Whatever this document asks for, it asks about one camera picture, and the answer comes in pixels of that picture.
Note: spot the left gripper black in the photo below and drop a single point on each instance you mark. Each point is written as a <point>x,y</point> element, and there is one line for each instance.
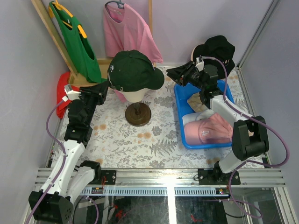
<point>94,94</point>

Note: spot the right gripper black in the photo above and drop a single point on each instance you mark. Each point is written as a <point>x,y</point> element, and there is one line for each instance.
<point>181,74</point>

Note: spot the blue plastic bin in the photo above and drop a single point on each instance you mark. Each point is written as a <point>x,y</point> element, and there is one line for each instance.
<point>182,94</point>

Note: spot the khaki hat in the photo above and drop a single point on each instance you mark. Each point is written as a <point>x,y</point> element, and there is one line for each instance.
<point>196,104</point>

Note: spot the dark green cap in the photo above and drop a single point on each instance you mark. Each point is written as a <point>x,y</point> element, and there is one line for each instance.
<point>131,71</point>

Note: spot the cream foam mannequin head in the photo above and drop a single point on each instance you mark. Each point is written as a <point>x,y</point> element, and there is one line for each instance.
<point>135,96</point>

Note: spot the dark mannequin base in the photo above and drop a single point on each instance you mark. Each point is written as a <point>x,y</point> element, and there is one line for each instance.
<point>138,114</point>

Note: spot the black hat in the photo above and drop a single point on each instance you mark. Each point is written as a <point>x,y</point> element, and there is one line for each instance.
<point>218,47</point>

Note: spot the pink t-shirt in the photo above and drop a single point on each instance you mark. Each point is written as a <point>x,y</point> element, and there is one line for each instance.
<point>125,29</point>

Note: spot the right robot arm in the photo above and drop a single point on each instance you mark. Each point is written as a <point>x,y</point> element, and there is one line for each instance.
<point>249,139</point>

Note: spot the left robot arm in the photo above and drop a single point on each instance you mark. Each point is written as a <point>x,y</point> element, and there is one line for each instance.
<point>54,201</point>

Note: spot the wooden clothes rack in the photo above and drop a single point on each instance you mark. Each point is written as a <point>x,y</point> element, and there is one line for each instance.
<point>75,78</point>

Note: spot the red cloth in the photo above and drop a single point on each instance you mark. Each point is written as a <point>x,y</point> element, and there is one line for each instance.
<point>63,80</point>

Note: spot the green tank top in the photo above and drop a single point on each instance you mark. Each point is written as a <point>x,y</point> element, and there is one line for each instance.
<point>79,49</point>

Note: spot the white cap in bin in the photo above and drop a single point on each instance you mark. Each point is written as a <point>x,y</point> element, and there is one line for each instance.
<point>191,117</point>

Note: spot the floral table mat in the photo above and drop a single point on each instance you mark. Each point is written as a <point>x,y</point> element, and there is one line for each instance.
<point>115,143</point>

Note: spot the pink baseball cap in bin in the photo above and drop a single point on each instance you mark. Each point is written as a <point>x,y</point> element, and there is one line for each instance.
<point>208,131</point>

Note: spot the yellow hanger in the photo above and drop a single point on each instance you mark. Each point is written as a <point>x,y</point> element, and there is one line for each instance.
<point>68,22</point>

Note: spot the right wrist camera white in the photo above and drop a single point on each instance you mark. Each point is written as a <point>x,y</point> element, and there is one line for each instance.
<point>199,61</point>

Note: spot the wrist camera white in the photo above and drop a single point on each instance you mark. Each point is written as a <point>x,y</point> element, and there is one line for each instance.
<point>199,61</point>
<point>70,94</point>

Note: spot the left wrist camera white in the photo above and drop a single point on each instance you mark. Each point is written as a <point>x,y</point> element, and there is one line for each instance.
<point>70,94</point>

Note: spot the aluminium rail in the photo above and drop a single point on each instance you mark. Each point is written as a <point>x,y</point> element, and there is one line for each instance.
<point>178,182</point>

